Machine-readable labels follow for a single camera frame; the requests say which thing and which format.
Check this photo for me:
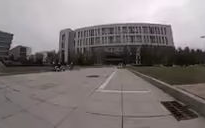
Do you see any low grey building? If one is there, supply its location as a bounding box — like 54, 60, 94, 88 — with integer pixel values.
8, 45, 32, 62

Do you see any group of people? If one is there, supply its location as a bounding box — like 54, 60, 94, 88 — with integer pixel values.
52, 61, 68, 73

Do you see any dark drain grate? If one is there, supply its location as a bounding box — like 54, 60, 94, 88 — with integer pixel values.
160, 100, 199, 122

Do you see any cluster of bare trees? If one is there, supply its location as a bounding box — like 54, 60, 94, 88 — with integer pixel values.
31, 49, 60, 66

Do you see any grey glass-fronted building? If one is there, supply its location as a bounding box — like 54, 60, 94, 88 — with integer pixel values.
0, 28, 15, 68

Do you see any reddish paved area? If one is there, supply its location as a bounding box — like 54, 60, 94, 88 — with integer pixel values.
176, 82, 205, 103

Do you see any large white curved building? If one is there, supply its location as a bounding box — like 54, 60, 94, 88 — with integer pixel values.
58, 22, 175, 66

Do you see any grey concrete slab pavement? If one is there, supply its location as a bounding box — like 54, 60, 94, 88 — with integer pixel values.
0, 66, 205, 128

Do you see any floodlight pole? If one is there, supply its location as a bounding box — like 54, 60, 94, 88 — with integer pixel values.
199, 35, 205, 52

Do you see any grass lawn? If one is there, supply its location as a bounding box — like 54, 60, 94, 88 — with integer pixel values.
0, 64, 56, 76
129, 64, 205, 86

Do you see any row of dark trees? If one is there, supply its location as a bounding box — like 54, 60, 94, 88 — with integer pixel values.
71, 45, 205, 66

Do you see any grey concrete kerb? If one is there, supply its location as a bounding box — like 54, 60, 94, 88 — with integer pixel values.
127, 67, 205, 123

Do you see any manhole cover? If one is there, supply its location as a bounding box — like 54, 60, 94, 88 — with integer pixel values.
86, 74, 100, 79

